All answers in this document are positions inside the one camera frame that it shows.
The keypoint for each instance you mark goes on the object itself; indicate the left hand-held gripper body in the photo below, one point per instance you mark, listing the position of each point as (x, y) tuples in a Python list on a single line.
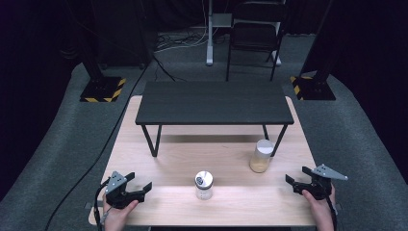
[(120, 197)]

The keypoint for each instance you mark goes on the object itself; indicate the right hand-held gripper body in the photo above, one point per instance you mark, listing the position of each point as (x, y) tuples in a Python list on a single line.
[(319, 187)]

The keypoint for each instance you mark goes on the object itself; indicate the yellow powder jar white lid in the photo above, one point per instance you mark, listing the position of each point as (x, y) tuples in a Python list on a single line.
[(260, 159)]

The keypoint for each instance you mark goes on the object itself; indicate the glass jar with silver lid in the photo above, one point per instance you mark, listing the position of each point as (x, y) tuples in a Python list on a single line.
[(204, 186)]

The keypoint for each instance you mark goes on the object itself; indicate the black raised shelf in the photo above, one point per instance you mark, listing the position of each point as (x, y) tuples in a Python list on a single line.
[(213, 102)]

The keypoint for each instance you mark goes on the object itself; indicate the person's left hand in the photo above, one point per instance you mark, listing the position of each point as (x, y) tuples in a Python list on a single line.
[(115, 219)]

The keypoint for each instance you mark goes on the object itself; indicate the person's right hand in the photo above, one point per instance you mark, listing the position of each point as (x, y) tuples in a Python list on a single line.
[(324, 213)]

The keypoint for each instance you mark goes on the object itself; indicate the grey tape strip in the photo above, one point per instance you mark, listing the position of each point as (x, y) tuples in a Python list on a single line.
[(337, 207), (93, 205)]

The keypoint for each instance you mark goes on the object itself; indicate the black stand with striped base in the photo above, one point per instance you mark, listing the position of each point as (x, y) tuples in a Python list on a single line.
[(314, 88), (102, 89)]

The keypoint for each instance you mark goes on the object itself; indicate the white desk leg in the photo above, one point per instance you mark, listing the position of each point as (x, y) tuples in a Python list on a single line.
[(210, 38), (277, 59)]

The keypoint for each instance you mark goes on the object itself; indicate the black cart on casters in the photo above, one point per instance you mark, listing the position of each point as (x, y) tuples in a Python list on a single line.
[(125, 35)]

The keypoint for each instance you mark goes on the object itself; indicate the black folding chair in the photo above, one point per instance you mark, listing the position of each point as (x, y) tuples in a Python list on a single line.
[(255, 37)]

